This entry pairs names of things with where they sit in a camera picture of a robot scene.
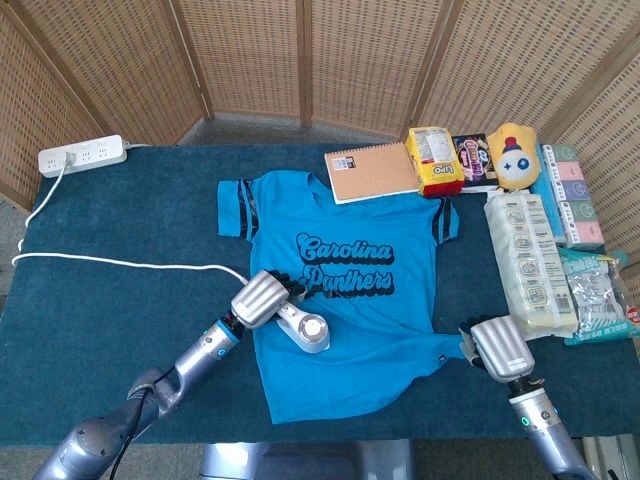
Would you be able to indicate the long white tissue pack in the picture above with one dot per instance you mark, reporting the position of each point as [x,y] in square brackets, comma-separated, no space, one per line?
[530,250]

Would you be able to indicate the yellow Lipo snack bag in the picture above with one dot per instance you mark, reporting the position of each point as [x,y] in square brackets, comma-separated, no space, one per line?
[435,170]

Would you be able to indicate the pastel tissue box pack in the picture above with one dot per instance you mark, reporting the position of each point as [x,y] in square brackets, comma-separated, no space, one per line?
[575,200]

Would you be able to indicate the white power strip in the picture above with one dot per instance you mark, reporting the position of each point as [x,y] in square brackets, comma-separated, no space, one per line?
[100,152]

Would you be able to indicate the brown spiral notebook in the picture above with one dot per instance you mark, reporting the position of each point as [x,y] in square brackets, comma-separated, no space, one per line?
[370,172]

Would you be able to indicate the dark teal table cover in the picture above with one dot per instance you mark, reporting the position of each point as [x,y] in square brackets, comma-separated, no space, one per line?
[100,340]

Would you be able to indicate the black snack packet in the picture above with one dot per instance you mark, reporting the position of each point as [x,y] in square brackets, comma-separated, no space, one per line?
[475,160]

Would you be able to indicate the white handheld steam iron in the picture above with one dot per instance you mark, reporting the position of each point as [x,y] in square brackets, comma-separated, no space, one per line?
[312,335]

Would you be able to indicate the wicker folding screen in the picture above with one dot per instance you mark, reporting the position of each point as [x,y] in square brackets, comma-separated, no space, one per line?
[250,50]

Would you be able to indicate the blue Carolina Panthers t-shirt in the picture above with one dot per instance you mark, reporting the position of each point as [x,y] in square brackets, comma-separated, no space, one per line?
[350,360]

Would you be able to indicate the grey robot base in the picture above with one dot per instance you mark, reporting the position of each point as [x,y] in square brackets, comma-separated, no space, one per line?
[300,462]

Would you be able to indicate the yellow plush toy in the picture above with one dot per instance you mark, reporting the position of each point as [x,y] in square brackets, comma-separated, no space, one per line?
[515,160]

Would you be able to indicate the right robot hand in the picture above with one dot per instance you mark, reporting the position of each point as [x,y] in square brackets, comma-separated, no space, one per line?
[500,345]

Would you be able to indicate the teal silver candy bag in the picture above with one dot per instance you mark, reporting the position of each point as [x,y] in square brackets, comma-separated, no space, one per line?
[595,295]

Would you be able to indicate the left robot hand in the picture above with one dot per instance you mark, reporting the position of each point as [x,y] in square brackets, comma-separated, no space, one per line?
[257,300]

